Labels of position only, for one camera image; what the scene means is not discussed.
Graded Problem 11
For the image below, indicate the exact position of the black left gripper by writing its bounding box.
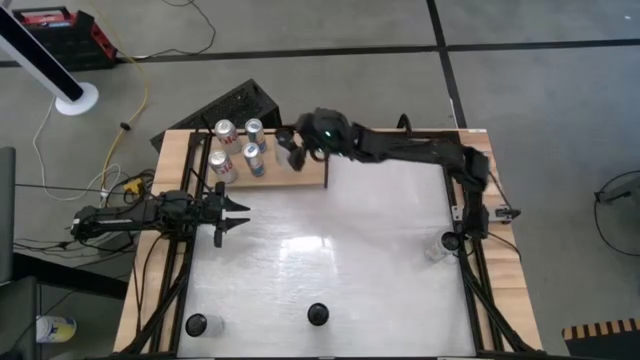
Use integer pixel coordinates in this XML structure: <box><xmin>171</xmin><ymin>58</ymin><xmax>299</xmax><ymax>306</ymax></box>
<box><xmin>197</xmin><ymin>181</ymin><xmax>251</xmax><ymax>249</ymax></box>

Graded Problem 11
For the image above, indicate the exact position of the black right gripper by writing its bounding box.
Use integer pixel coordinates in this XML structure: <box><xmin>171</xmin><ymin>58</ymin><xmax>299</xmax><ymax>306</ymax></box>
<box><xmin>275</xmin><ymin>107</ymin><xmax>354</xmax><ymax>173</ymax></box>

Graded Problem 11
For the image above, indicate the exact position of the blue silver Red Bull can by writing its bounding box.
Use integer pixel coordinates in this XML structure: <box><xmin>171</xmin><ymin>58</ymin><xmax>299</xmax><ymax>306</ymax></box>
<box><xmin>243</xmin><ymin>117</ymin><xmax>268</xmax><ymax>154</ymax></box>
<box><xmin>241</xmin><ymin>142</ymin><xmax>266</xmax><ymax>178</ymax></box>

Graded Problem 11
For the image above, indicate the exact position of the silver red Diet Coke can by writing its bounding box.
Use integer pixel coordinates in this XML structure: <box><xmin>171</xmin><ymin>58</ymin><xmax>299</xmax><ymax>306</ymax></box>
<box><xmin>213</xmin><ymin>118</ymin><xmax>244</xmax><ymax>155</ymax></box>
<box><xmin>207</xmin><ymin>149</ymin><xmax>239</xmax><ymax>185</ymax></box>

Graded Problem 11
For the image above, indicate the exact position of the clear bottle edge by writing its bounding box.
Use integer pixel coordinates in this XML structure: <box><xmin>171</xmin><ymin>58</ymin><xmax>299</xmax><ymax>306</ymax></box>
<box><xmin>422</xmin><ymin>231</ymin><xmax>462</xmax><ymax>263</ymax></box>

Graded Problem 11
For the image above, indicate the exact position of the wooden shelf board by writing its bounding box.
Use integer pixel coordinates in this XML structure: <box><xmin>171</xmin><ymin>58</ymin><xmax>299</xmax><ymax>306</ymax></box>
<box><xmin>207</xmin><ymin>132</ymin><xmax>326</xmax><ymax>189</ymax></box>

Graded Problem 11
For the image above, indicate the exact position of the black perforated box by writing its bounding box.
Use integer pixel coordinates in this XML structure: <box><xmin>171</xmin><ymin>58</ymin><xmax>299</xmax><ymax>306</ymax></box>
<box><xmin>149</xmin><ymin>78</ymin><xmax>283</xmax><ymax>153</ymax></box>

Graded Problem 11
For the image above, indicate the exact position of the white pole stand black stripe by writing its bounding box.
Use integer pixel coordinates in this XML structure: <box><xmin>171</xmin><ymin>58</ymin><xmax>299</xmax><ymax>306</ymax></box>
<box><xmin>0</xmin><ymin>4</ymin><xmax>100</xmax><ymax>117</ymax></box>

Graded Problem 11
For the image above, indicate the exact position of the white yellow canister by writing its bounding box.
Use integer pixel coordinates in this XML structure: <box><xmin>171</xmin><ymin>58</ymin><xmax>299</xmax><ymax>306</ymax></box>
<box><xmin>35</xmin><ymin>315</ymin><xmax>78</xmax><ymax>344</ymax></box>

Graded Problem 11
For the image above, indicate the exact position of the dark upright panel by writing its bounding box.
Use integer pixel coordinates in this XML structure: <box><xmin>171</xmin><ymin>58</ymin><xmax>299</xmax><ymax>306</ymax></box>
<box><xmin>0</xmin><ymin>146</ymin><xmax>16</xmax><ymax>284</ymax></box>

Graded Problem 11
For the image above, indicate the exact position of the red black tool case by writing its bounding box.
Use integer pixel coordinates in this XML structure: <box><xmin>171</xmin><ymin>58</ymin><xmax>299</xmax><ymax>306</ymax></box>
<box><xmin>12</xmin><ymin>5</ymin><xmax>119</xmax><ymax>72</ymax></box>

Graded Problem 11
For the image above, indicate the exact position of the black orange striped object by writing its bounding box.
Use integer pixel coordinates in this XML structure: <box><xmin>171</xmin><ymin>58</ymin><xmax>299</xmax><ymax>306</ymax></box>
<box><xmin>561</xmin><ymin>317</ymin><xmax>640</xmax><ymax>360</ymax></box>

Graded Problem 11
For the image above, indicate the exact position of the black metal table frame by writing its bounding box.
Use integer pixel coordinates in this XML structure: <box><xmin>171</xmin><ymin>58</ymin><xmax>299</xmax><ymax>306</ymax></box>
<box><xmin>117</xmin><ymin>108</ymin><xmax>539</xmax><ymax>359</ymax></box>

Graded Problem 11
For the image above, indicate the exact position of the black floor cable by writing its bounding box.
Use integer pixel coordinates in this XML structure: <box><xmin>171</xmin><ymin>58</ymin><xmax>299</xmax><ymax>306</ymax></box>
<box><xmin>134</xmin><ymin>0</ymin><xmax>217</xmax><ymax>59</ymax></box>

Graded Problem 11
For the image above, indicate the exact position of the yellow cable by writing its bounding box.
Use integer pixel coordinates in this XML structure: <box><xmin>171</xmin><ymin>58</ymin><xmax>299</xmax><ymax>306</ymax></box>
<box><xmin>87</xmin><ymin>0</ymin><xmax>151</xmax><ymax>191</ymax></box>

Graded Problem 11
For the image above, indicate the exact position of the white cable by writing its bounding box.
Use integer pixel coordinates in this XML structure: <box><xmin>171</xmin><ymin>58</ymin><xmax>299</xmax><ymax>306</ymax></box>
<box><xmin>32</xmin><ymin>97</ymin><xmax>124</xmax><ymax>202</ymax></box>

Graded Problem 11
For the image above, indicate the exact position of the black cable loop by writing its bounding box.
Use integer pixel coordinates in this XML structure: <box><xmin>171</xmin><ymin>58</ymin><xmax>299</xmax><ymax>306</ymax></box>
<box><xmin>593</xmin><ymin>169</ymin><xmax>640</xmax><ymax>259</ymax></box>

